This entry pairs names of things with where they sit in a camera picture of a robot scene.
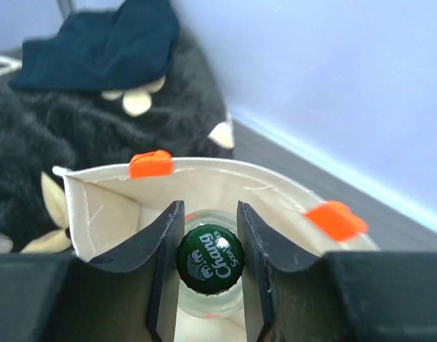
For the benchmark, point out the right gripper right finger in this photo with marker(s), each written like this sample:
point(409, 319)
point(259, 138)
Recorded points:
point(287, 290)

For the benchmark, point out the dark floral patterned blanket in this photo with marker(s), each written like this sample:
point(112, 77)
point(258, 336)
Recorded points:
point(182, 113)

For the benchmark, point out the navy blue cloth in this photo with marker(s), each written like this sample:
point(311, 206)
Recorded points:
point(95, 51)

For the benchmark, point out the beige canvas tote bag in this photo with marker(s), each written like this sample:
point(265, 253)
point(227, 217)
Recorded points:
point(107, 205)

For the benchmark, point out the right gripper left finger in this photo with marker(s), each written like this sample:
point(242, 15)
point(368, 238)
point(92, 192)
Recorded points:
point(137, 296)

